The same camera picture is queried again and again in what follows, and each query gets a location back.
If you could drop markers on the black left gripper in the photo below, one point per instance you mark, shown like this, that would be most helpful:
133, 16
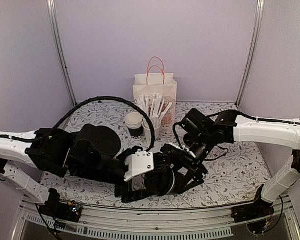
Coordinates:
129, 195

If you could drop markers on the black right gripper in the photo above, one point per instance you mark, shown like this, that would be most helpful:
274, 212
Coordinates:
195, 166

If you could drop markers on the black white paper coffee cup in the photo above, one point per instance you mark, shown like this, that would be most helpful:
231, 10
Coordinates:
178, 183

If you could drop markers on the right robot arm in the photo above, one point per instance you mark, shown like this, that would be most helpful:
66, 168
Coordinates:
233, 126

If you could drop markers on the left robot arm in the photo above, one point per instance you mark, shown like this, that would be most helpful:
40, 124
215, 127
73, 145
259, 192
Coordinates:
93, 153

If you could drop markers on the white paper takeout bag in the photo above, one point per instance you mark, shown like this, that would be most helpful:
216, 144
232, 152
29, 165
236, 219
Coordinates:
157, 82

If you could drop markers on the stacked paper cups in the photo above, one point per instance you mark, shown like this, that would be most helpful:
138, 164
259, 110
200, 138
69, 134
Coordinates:
134, 122

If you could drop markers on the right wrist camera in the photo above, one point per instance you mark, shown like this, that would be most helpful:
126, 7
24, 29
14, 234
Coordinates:
175, 155

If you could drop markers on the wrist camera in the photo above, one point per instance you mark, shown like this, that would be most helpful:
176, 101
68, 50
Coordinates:
141, 162
175, 155

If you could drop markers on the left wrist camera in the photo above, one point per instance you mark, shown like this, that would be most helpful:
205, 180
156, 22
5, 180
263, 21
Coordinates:
141, 162

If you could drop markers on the aluminium front rail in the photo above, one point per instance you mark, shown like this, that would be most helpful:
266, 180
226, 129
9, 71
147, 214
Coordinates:
113, 223

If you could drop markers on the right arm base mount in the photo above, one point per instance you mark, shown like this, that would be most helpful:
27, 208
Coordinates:
258, 216

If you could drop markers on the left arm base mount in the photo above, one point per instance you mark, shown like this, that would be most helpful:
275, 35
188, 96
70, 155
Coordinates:
53, 207

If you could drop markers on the left aluminium frame post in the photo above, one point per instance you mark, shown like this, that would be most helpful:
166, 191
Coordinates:
51, 7

